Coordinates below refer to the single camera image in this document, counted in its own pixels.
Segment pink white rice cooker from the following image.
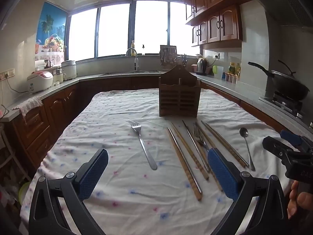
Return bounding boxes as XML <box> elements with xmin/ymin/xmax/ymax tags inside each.
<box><xmin>26</xmin><ymin>70</ymin><xmax>54</xmax><ymax>93</ymax></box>

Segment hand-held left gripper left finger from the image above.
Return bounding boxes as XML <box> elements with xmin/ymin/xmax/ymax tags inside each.
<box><xmin>29</xmin><ymin>149</ymin><xmax>109</xmax><ymax>235</ymax></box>

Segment wooden chopstick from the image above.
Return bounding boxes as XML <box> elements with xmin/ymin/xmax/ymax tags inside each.
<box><xmin>166</xmin><ymin>127</ymin><xmax>203</xmax><ymax>201</ymax></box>
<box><xmin>201</xmin><ymin>120</ymin><xmax>248</xmax><ymax>169</ymax></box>
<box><xmin>171</xmin><ymin>122</ymin><xmax>210</xmax><ymax>181</ymax></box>
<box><xmin>195</xmin><ymin>122</ymin><xmax>224</xmax><ymax>192</ymax></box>

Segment steel fork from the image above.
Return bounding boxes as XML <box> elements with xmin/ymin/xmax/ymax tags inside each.
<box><xmin>193</xmin><ymin>124</ymin><xmax>210</xmax><ymax>153</ymax></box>
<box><xmin>129</xmin><ymin>120</ymin><xmax>158</xmax><ymax>171</ymax></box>

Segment green bowl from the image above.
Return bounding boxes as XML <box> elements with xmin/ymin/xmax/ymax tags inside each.
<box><xmin>18</xmin><ymin>181</ymin><xmax>32</xmax><ymax>205</ymax></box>

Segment kitchen window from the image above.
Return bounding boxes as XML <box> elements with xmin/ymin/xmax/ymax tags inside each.
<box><xmin>67</xmin><ymin>0</ymin><xmax>201</xmax><ymax>60</ymax></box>

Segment cooking oil bottles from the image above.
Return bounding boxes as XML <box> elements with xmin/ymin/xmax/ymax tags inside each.
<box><xmin>228</xmin><ymin>62</ymin><xmax>241</xmax><ymax>75</ymax></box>

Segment wooden lower cabinets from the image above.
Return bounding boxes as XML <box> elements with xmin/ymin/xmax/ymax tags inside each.
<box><xmin>7</xmin><ymin>75</ymin><xmax>286</xmax><ymax>177</ymax></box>

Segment frayed dish rag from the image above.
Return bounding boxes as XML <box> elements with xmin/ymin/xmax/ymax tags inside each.
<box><xmin>16</xmin><ymin>96</ymin><xmax>44</xmax><ymax>124</ymax></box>

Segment range hood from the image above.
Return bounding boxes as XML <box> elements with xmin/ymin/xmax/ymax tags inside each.
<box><xmin>245</xmin><ymin>0</ymin><xmax>313</xmax><ymax>27</ymax></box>

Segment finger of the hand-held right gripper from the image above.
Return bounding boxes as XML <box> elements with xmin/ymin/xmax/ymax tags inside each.
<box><xmin>280</xmin><ymin>130</ymin><xmax>313</xmax><ymax>152</ymax></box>
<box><xmin>262</xmin><ymin>136</ymin><xmax>297</xmax><ymax>162</ymax></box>

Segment black wok with lid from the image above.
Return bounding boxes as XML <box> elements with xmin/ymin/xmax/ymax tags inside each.
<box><xmin>248</xmin><ymin>60</ymin><xmax>310</xmax><ymax>101</ymax></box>

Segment chrome kitchen faucet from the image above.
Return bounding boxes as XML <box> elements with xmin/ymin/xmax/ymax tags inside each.
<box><xmin>126</xmin><ymin>48</ymin><xmax>138</xmax><ymax>72</ymax></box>

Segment gas stove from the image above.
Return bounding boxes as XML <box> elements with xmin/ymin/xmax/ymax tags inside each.
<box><xmin>259</xmin><ymin>92</ymin><xmax>306</xmax><ymax>118</ymax></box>

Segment power cable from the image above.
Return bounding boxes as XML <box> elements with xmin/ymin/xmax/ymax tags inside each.
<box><xmin>2</xmin><ymin>78</ymin><xmax>29</xmax><ymax>94</ymax></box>

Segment row of spice jars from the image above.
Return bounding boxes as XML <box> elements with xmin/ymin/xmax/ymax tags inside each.
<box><xmin>225</xmin><ymin>73</ymin><xmax>239</xmax><ymax>84</ymax></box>

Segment wooden utensil holder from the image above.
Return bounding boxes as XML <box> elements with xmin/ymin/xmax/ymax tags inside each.
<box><xmin>158</xmin><ymin>65</ymin><xmax>201</xmax><ymax>118</ymax></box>

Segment wooden cabinets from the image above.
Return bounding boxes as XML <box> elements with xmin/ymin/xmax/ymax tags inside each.
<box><xmin>181</xmin><ymin>0</ymin><xmax>252</xmax><ymax>47</ymax></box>
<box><xmin>7</xmin><ymin>75</ymin><xmax>286</xmax><ymax>177</ymax></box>

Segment kitchen sink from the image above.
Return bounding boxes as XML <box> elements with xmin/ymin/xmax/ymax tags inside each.
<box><xmin>99</xmin><ymin>70</ymin><xmax>162</xmax><ymax>77</ymax></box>

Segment wall power socket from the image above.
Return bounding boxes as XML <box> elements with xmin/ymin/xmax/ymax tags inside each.
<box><xmin>0</xmin><ymin>70</ymin><xmax>15</xmax><ymax>80</ymax></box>

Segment steel electric kettle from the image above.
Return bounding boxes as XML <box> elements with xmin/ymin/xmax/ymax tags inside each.
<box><xmin>196</xmin><ymin>57</ymin><xmax>208</xmax><ymax>76</ymax></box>

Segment dish rack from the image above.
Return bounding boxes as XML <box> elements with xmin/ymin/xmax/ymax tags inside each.
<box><xmin>160</xmin><ymin>45</ymin><xmax>177</xmax><ymax>66</ymax></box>

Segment tropical fruit wall poster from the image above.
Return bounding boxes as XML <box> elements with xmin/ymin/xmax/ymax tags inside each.
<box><xmin>35</xmin><ymin>2</ymin><xmax>67</xmax><ymax>61</ymax></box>

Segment steel spoon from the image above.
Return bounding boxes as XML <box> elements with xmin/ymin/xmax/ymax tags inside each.
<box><xmin>239</xmin><ymin>127</ymin><xmax>256</xmax><ymax>172</ymax></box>

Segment white floral tablecloth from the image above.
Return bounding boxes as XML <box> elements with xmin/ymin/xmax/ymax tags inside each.
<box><xmin>21</xmin><ymin>88</ymin><xmax>304</xmax><ymax>235</ymax></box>

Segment person's right hand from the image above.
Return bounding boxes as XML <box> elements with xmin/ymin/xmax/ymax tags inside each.
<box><xmin>287</xmin><ymin>181</ymin><xmax>313</xmax><ymax>220</ymax></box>

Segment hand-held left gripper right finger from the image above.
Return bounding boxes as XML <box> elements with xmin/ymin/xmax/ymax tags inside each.
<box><xmin>208</xmin><ymin>147</ymin><xmax>289</xmax><ymax>235</ymax></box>

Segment wooden upper cabinets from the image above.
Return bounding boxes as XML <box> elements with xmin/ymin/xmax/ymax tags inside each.
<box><xmin>181</xmin><ymin>0</ymin><xmax>252</xmax><ymax>47</ymax></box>

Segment grey kitchen countertop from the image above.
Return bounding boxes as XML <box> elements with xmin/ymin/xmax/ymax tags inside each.
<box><xmin>5</xmin><ymin>70</ymin><xmax>313</xmax><ymax>142</ymax></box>

